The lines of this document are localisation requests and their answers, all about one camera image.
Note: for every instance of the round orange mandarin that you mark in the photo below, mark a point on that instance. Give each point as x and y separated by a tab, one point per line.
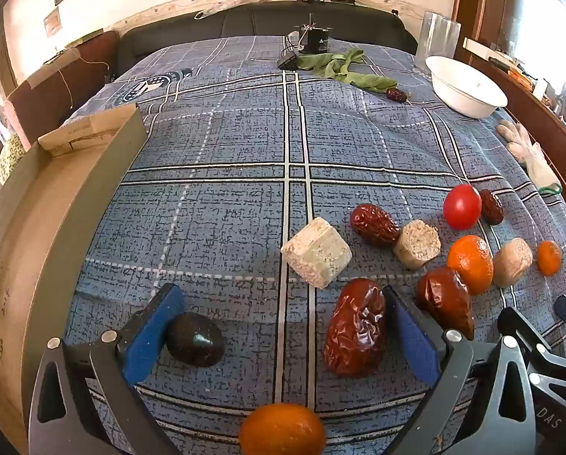
283	429

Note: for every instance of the dark red wrinkled date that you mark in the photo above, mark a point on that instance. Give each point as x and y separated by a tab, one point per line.
446	301

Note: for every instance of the small black box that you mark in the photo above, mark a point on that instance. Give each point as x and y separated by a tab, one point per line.
287	61

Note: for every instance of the red cherry tomato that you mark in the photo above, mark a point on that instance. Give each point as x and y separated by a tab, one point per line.
462	206

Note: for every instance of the small orange kumquat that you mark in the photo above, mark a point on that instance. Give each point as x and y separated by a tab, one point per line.
548	258

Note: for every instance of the green knitted blanket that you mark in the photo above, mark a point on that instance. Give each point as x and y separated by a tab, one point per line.
11	156

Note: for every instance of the green cloth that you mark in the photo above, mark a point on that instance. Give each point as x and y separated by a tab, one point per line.
349	68

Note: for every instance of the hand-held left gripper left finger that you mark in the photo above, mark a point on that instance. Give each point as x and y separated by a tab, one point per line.
154	334

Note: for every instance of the clear plastic container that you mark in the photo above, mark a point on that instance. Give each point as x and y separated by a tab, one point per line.
437	35

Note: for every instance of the dark purple plum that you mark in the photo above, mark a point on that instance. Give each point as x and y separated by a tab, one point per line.
195	341

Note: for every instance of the white enamel bowl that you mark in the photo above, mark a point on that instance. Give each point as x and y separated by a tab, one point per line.
465	85

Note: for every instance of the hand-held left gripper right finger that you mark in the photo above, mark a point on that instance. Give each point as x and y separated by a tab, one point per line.
413	341

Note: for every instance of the blue plaid bedsheet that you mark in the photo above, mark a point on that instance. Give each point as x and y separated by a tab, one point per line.
245	151

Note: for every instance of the beige smooth cylinder cake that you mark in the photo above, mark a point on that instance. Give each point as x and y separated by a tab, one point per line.
513	263

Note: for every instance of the beige ridged round cake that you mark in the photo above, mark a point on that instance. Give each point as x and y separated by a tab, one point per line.
416	246

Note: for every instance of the white square puffed cake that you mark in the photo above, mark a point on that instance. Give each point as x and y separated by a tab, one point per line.
316	258

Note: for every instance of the shallow cardboard box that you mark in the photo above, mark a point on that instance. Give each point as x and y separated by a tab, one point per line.
50	227

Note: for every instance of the white work glove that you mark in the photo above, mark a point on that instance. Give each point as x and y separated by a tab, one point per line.
529	151

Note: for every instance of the black padded headboard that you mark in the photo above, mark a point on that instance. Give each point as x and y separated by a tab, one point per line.
245	21

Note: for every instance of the black cylindrical device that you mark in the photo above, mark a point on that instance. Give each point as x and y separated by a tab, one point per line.
317	40

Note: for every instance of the small dark red date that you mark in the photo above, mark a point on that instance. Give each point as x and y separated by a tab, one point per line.
397	95

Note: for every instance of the small wall plaque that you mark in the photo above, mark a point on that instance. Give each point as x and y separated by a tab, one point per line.
52	22

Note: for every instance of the small dark brown date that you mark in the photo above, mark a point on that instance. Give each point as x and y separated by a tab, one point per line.
492	207

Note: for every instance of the large glossy red date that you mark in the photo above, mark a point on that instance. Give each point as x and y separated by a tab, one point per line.
354	327

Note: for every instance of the orange mandarin with pale patches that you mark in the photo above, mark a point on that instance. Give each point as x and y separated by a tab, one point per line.
470	263

